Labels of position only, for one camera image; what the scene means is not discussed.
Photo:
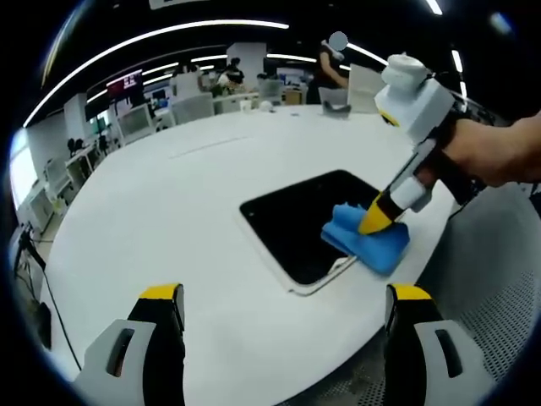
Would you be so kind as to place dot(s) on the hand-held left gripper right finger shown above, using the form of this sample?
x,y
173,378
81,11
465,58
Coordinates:
x,y
410,338

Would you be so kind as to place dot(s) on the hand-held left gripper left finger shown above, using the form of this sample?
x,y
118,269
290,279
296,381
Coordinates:
x,y
162,338

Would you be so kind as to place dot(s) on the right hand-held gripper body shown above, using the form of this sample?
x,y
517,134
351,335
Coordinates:
x,y
416,103

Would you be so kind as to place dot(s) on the blue cleaning cloth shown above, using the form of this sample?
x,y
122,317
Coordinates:
x,y
376,249

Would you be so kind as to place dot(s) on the black tablet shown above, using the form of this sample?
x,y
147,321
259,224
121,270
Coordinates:
x,y
296,220

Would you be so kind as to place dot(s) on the person's right hand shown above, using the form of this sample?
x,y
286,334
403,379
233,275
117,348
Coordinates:
x,y
482,152

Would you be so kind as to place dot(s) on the white chair back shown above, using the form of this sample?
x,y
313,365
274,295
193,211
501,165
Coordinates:
x,y
365,89

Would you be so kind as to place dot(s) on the dark grey object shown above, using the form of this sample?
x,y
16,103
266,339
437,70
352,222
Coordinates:
x,y
336,109

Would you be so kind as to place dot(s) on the grey mesh chair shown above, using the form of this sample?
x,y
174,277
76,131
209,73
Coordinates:
x,y
486,275

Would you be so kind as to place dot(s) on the small white round object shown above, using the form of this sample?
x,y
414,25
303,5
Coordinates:
x,y
266,105

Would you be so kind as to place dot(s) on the white cup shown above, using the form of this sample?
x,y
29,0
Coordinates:
x,y
244,105

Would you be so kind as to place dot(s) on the red hanging screen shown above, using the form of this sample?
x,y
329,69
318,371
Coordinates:
x,y
124,84

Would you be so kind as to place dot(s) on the curved ceiling light strip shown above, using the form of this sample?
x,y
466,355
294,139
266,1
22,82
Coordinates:
x,y
139,42

